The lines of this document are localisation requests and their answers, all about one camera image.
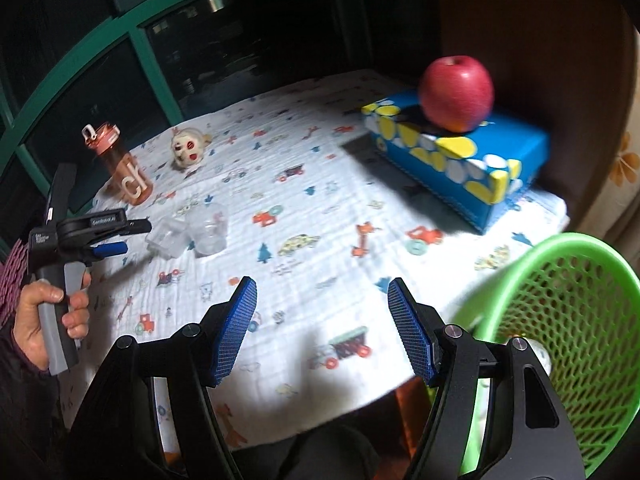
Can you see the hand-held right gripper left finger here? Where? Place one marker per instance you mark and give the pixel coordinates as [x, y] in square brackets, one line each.
[237, 325]

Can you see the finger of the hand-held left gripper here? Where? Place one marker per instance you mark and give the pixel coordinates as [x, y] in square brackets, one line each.
[112, 249]
[137, 226]

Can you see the white printed blanket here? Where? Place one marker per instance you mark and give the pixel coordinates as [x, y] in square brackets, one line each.
[325, 220]

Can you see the green plastic mesh basket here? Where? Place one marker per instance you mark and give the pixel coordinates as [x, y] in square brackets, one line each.
[575, 244]

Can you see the purple knit garment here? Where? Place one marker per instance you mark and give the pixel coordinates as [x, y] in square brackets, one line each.
[12, 280]

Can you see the orange water bottle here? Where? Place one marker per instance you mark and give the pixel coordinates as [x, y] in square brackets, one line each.
[127, 175]

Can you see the beige floral cloth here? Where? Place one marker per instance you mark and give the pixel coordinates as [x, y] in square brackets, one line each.
[625, 170]

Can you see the cream toy with red spots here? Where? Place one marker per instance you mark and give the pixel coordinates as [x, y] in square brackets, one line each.
[189, 152]

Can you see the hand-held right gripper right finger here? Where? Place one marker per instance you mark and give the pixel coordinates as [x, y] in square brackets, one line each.
[410, 330]

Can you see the green window frame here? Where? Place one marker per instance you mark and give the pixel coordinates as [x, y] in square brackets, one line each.
[155, 77]

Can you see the person's left forearm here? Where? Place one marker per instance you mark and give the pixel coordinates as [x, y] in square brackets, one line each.
[25, 410]

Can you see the clear hinged plastic box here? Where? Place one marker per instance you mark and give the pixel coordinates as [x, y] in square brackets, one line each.
[167, 240]

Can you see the blue dotted tissue box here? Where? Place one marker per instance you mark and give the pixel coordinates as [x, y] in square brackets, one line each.
[510, 142]

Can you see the clear plastic jar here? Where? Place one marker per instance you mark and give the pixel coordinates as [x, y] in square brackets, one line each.
[210, 232]

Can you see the person's left hand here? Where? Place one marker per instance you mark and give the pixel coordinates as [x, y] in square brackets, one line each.
[30, 320]

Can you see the red apple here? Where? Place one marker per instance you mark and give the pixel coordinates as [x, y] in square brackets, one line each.
[455, 92]

